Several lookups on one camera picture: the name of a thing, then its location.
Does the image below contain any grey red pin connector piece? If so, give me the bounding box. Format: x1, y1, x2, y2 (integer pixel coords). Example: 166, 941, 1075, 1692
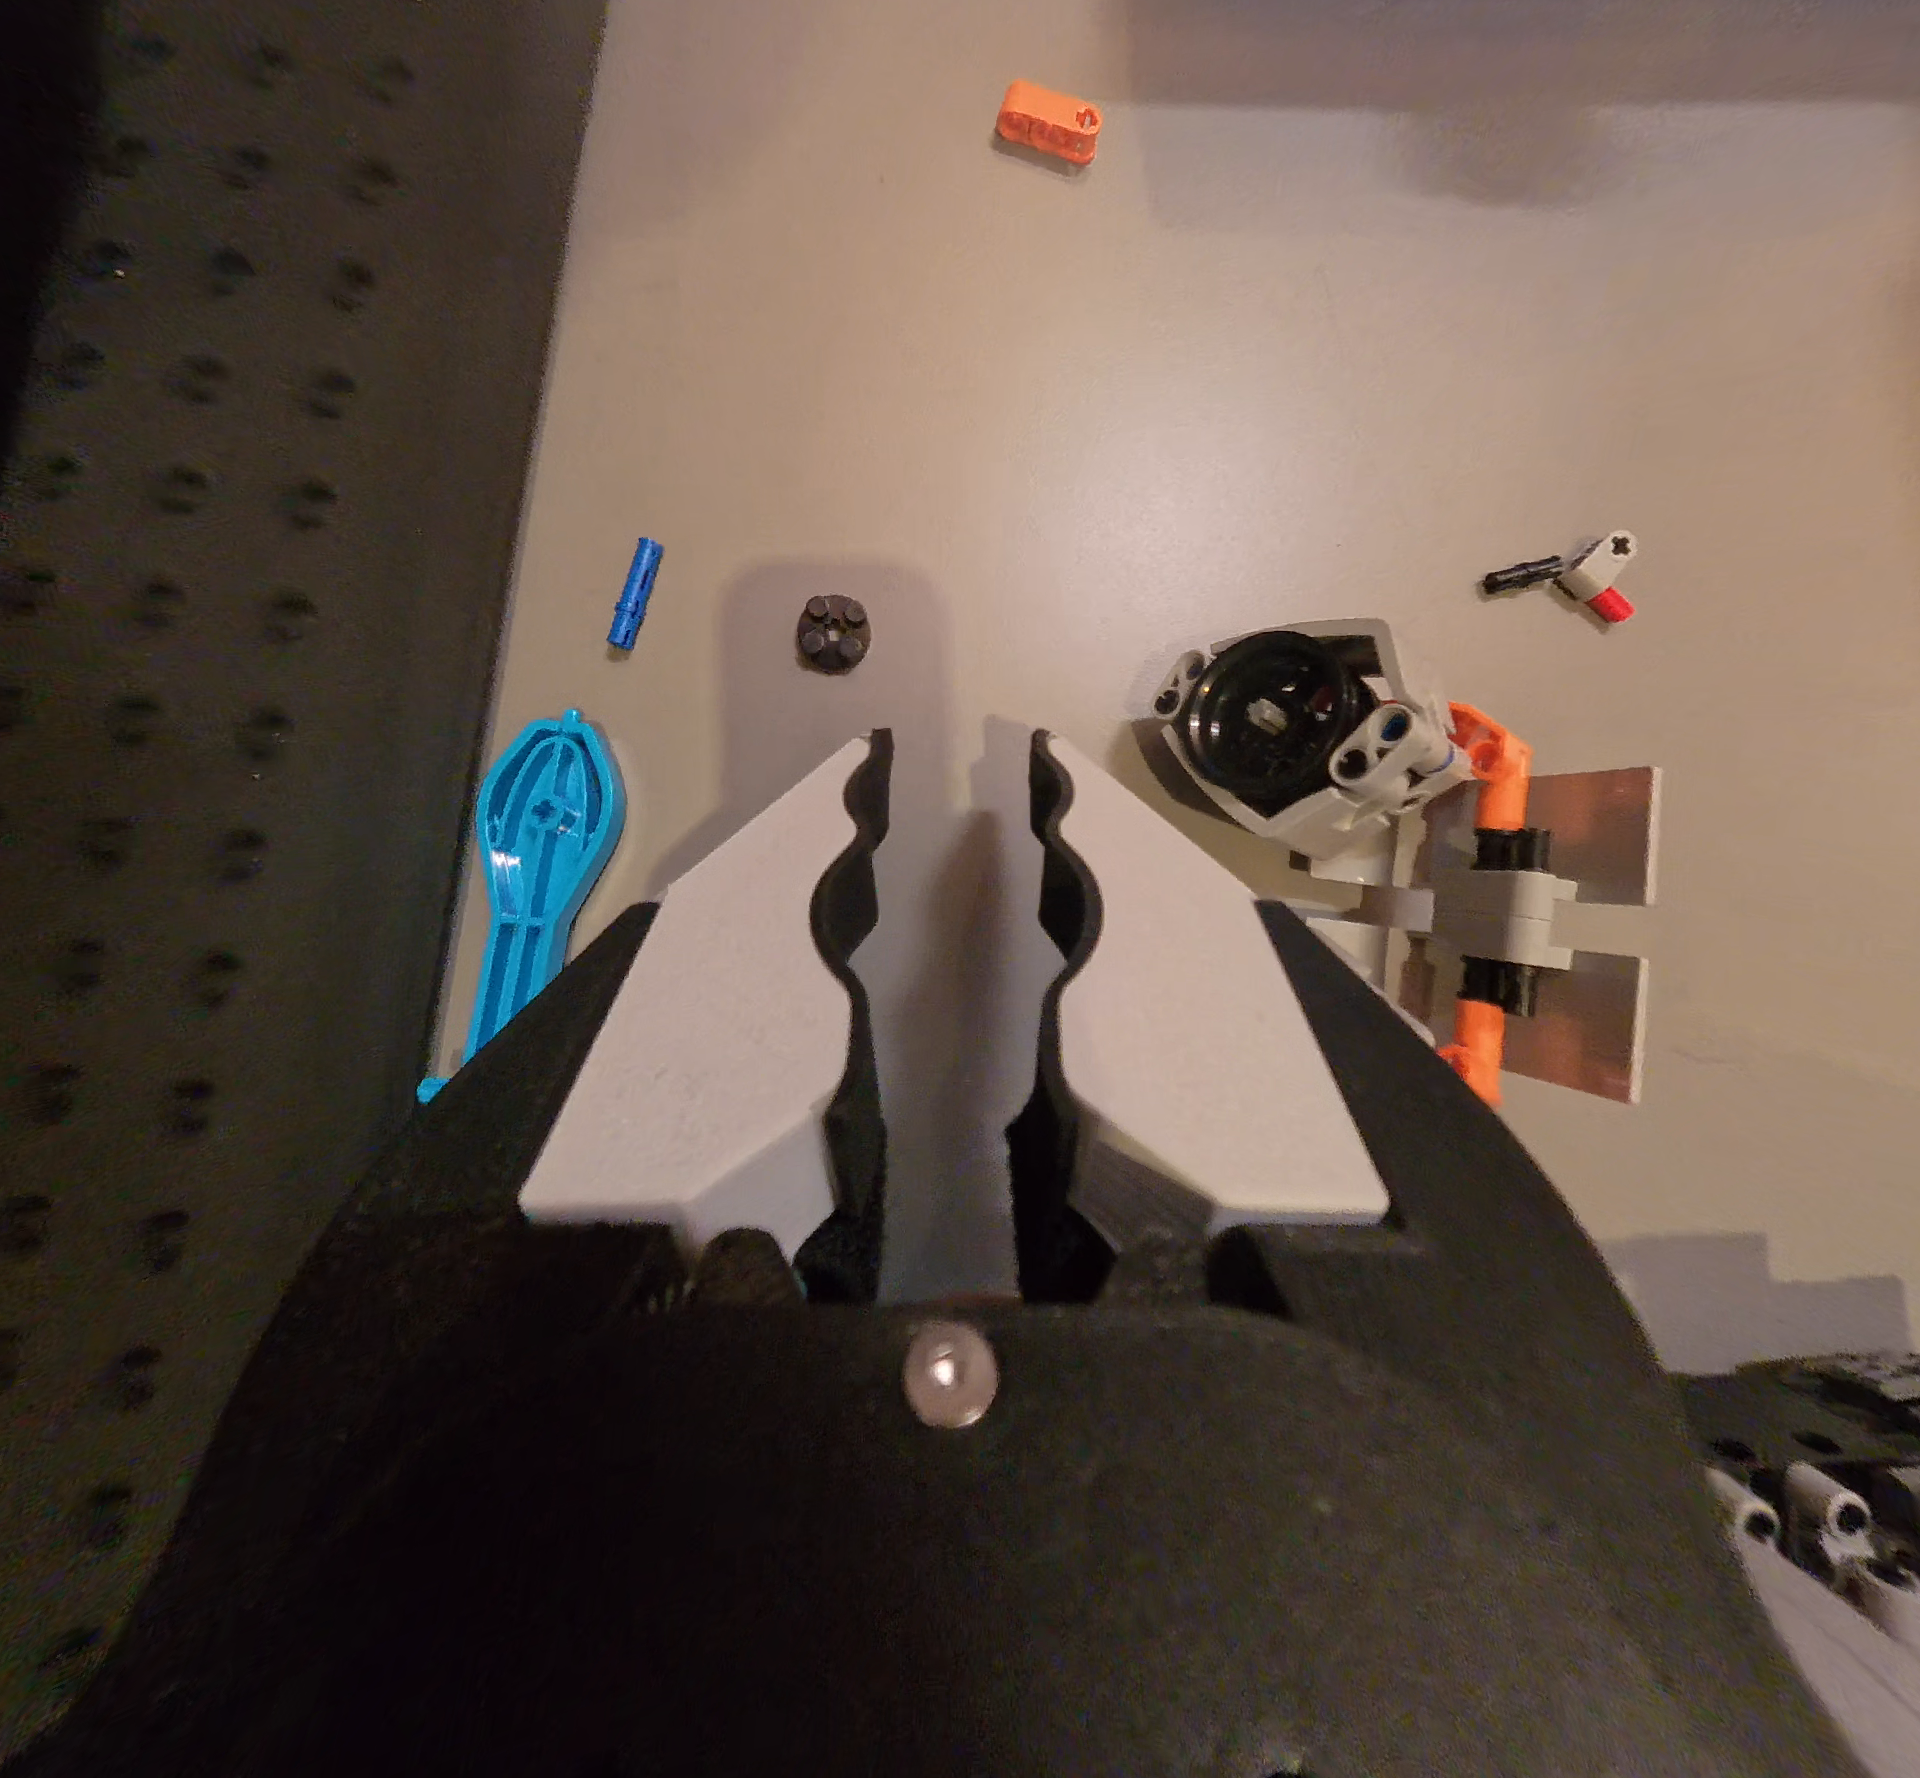
1479, 529, 1641, 626

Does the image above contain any large grey orange toy vehicle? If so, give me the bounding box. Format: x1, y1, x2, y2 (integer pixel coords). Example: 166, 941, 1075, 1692
1673, 1353, 1920, 1778

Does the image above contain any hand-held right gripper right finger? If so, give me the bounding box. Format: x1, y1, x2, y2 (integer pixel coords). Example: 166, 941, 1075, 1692
1008, 732, 1392, 1249

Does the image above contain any black round stud piece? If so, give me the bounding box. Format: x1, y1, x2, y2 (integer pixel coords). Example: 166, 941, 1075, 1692
793, 592, 882, 674

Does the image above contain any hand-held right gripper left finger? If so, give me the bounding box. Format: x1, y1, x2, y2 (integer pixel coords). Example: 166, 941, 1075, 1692
516, 732, 898, 1258

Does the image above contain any small orange toy beam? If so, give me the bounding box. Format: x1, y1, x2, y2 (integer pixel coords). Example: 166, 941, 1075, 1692
992, 77, 1107, 162

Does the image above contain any light blue brick separator tool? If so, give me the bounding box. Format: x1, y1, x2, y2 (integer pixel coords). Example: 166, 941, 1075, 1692
417, 704, 628, 1106

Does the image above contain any grey orange twin-motor toy assembly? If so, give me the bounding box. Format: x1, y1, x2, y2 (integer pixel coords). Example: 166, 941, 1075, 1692
1132, 614, 1666, 1109

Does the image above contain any blue toy pin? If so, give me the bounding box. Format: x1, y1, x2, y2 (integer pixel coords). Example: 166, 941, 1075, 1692
606, 535, 667, 652

